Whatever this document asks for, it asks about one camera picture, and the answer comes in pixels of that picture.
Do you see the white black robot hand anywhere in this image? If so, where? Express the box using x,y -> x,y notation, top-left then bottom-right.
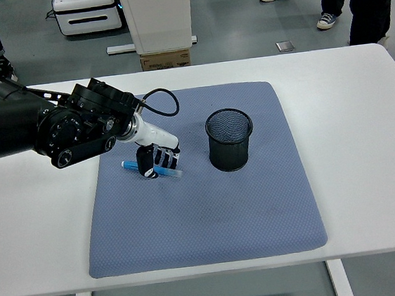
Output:
130,116 -> 184,182

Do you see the blue marker with clear cap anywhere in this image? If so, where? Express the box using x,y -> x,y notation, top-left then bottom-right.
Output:
119,153 -> 184,186

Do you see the black mesh pen holder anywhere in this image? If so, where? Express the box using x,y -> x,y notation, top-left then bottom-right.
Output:
203,105 -> 259,175

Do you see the brown cardboard box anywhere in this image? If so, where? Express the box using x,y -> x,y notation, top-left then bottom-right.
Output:
139,48 -> 192,72

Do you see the blue-grey padded mat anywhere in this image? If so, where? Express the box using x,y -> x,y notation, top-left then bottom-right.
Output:
70,75 -> 330,280

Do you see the grey base bar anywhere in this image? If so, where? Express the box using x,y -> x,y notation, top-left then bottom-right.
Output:
105,34 -> 198,56

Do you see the white cabinet column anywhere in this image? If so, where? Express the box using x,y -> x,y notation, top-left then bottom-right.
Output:
117,0 -> 198,57

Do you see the metal floor socket plate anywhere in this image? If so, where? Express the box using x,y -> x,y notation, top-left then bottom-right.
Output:
276,39 -> 296,54

